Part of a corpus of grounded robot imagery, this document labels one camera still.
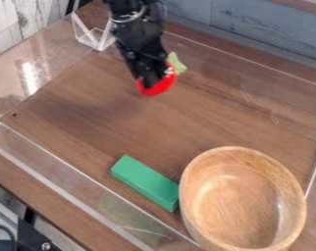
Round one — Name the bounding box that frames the clear acrylic left wall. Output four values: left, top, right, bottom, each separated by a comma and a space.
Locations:
0, 17, 93, 118

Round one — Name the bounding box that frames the clear acrylic front wall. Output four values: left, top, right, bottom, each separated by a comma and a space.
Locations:
0, 123, 201, 251

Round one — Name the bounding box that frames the black clamp with cable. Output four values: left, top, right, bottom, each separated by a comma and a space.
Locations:
0, 207, 66, 251

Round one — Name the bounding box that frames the clear acrylic back wall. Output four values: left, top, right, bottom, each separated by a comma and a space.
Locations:
163, 33, 316, 139

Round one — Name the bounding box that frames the clear acrylic corner bracket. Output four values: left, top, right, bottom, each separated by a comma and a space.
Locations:
71, 13, 115, 52

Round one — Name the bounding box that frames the wooden bowl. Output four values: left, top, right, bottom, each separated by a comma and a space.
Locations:
180, 146, 307, 251

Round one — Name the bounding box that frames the red plush strawberry toy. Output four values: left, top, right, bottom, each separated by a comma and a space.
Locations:
137, 52, 188, 96

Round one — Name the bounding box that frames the green rectangular block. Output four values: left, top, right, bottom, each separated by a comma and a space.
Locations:
111, 155, 180, 212

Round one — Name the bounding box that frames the clear acrylic wall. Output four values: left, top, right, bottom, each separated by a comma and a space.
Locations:
0, 123, 201, 251
163, 33, 316, 139
0, 17, 93, 118

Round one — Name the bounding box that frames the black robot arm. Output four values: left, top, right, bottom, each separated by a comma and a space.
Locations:
103, 0, 169, 90

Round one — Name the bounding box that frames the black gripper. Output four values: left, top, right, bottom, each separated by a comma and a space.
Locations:
111, 16, 169, 89

